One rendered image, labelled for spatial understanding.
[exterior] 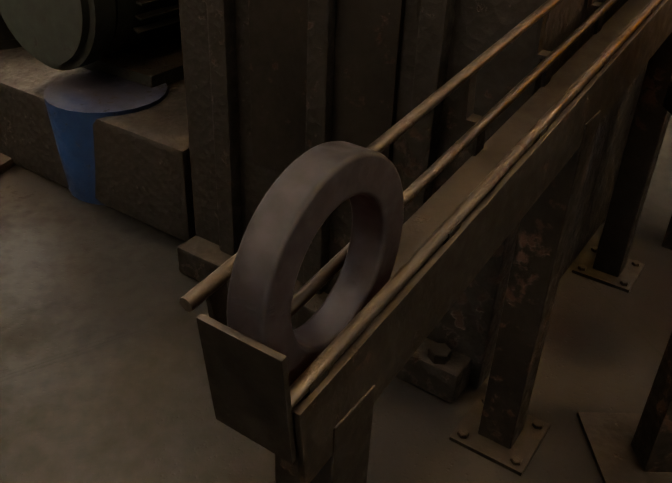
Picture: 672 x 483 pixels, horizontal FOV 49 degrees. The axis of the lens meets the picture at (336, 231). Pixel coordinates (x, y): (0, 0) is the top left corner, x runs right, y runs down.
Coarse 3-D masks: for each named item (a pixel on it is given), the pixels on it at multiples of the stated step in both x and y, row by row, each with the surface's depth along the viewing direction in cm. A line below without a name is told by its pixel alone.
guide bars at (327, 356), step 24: (576, 96) 88; (552, 120) 80; (528, 144) 76; (504, 168) 72; (480, 192) 69; (456, 216) 66; (432, 240) 63; (408, 264) 60; (384, 288) 58; (360, 312) 56; (360, 336) 57; (336, 360) 53; (312, 384) 51
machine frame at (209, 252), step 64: (192, 0) 134; (256, 0) 124; (320, 0) 114; (384, 0) 110; (448, 0) 103; (512, 0) 100; (576, 0) 106; (192, 64) 141; (256, 64) 130; (320, 64) 120; (384, 64) 115; (448, 64) 110; (512, 64) 104; (192, 128) 149; (256, 128) 137; (320, 128) 125; (384, 128) 120; (448, 128) 114; (256, 192) 146; (192, 256) 157; (320, 256) 139; (512, 256) 123; (576, 256) 173; (448, 320) 131; (448, 384) 129
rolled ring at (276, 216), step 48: (336, 144) 52; (288, 192) 47; (336, 192) 49; (384, 192) 55; (288, 240) 46; (384, 240) 59; (240, 288) 47; (288, 288) 48; (336, 288) 60; (288, 336) 50; (336, 336) 57
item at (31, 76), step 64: (0, 0) 180; (64, 0) 166; (128, 0) 173; (0, 64) 199; (64, 64) 180; (128, 64) 191; (0, 128) 197; (128, 128) 167; (128, 192) 176; (192, 192) 166
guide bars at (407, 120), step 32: (608, 0) 110; (512, 32) 86; (544, 32) 95; (576, 32) 101; (480, 64) 80; (544, 64) 93; (512, 96) 86; (480, 128) 81; (448, 160) 76; (416, 192) 71; (192, 288) 52; (224, 288) 54; (320, 288) 61; (224, 320) 55
